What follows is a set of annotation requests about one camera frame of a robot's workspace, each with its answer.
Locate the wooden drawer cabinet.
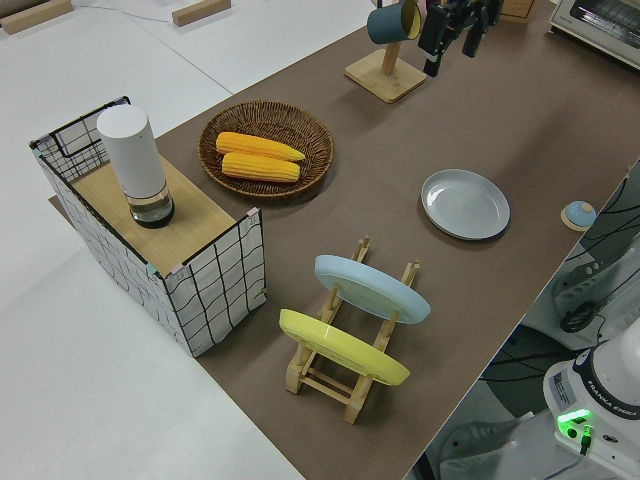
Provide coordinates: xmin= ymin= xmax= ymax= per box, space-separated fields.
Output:
xmin=499 ymin=0 xmax=539 ymax=24

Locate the yellow corn cob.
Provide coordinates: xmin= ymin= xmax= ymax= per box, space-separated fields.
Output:
xmin=220 ymin=151 xmax=302 ymax=184
xmin=215 ymin=130 xmax=307 ymax=163

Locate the wooden plate rack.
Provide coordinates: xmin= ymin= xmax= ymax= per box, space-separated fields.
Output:
xmin=284 ymin=234 xmax=422 ymax=425

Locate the white toaster oven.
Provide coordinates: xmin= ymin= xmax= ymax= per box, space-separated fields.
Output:
xmin=544 ymin=0 xmax=640 ymax=71

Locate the coiled black cable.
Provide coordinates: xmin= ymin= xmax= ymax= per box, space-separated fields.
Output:
xmin=559 ymin=302 xmax=609 ymax=335

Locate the teal mug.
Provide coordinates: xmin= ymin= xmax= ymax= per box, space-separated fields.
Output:
xmin=366 ymin=0 xmax=424 ymax=45

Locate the brown table mat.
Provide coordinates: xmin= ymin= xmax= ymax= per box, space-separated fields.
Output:
xmin=47 ymin=0 xmax=640 ymax=480

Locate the round wicker basket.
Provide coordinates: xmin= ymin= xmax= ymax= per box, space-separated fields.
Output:
xmin=198 ymin=101 xmax=336 ymax=202

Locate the white cylinder bottle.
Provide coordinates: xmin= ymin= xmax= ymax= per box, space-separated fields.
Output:
xmin=96 ymin=104 xmax=177 ymax=230

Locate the wire rack with grid cloth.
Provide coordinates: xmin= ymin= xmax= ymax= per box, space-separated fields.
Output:
xmin=28 ymin=94 xmax=267 ymax=359

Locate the wooden block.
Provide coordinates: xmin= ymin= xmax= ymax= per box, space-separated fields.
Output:
xmin=171 ymin=0 xmax=232 ymax=27
xmin=0 ymin=0 xmax=72 ymax=35

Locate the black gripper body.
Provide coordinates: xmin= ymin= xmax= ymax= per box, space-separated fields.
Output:
xmin=435 ymin=0 xmax=503 ymax=26

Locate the wooden mug tree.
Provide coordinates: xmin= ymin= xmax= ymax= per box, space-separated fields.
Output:
xmin=344 ymin=0 xmax=428 ymax=105

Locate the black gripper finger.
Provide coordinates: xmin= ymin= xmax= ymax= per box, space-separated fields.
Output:
xmin=418 ymin=5 xmax=454 ymax=76
xmin=462 ymin=12 xmax=490 ymax=57

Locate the gray plate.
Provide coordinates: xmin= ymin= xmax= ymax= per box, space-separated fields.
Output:
xmin=420 ymin=168 xmax=512 ymax=243

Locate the light blue plate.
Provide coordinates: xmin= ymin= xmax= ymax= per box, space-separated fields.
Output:
xmin=314 ymin=254 xmax=432 ymax=325

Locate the yellow plate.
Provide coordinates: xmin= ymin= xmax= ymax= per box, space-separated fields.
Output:
xmin=278 ymin=308 xmax=412 ymax=386

